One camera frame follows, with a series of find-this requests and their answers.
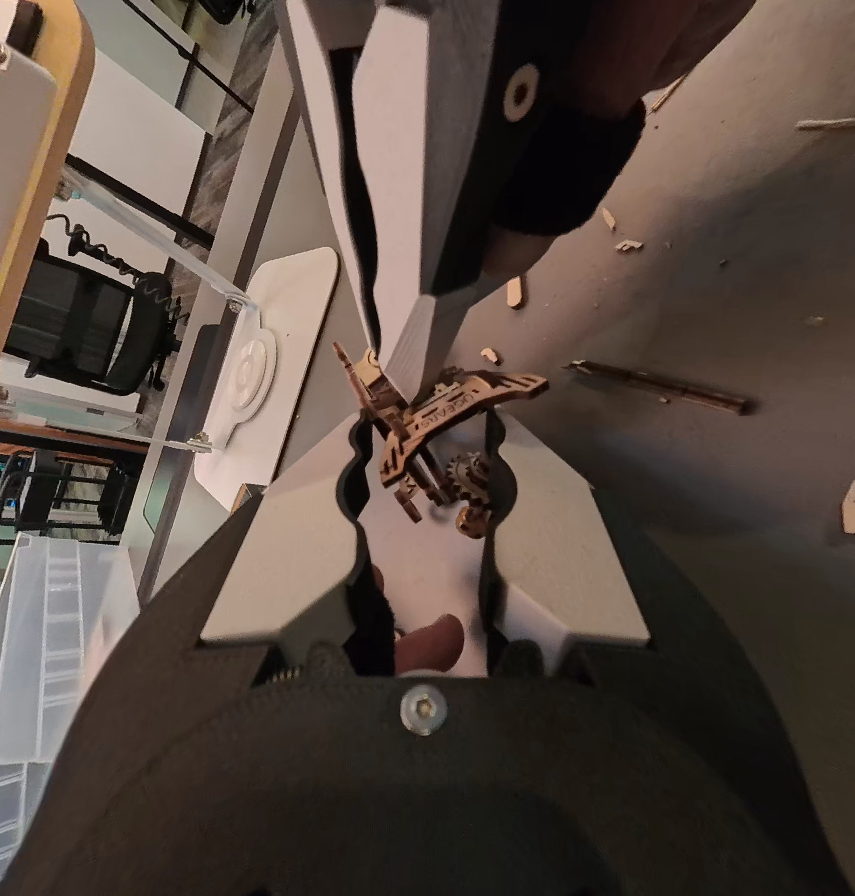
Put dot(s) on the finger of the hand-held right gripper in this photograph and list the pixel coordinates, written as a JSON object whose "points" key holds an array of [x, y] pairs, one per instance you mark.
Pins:
{"points": [[427, 140], [322, 126]]}

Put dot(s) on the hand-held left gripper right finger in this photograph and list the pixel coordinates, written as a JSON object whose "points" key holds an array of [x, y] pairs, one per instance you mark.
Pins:
{"points": [[574, 560]]}

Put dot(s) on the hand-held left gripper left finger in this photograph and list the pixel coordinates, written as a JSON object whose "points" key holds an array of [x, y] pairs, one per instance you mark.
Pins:
{"points": [[287, 560]]}

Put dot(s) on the wooden model frame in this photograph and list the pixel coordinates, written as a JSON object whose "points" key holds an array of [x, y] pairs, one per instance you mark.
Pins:
{"points": [[427, 420]]}

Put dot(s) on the person's right hand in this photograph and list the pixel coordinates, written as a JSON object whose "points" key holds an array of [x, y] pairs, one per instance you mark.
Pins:
{"points": [[644, 42]]}

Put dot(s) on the pointed wooden stick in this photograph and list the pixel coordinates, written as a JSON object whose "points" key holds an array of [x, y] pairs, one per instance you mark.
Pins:
{"points": [[515, 291]]}

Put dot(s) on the small notched wooden piece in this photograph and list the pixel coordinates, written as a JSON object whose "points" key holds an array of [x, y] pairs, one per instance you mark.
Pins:
{"points": [[628, 246]]}

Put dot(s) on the dark wooden strip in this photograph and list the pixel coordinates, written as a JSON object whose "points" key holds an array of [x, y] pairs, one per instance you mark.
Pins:
{"points": [[658, 386]]}

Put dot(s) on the white document stand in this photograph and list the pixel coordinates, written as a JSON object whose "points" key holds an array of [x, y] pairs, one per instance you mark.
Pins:
{"points": [[287, 336]]}

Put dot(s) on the small wooden chip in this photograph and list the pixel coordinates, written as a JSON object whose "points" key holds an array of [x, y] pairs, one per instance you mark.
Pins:
{"points": [[491, 355]]}

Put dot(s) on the black rolling cart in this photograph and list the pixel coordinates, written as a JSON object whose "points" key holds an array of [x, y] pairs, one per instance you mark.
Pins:
{"points": [[56, 490]]}

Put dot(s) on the clear plastic bin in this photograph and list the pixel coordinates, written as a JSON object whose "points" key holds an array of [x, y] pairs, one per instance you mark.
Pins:
{"points": [[42, 665]]}

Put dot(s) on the pale wooden offcut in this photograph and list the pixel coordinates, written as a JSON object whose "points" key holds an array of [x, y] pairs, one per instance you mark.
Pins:
{"points": [[833, 124]]}

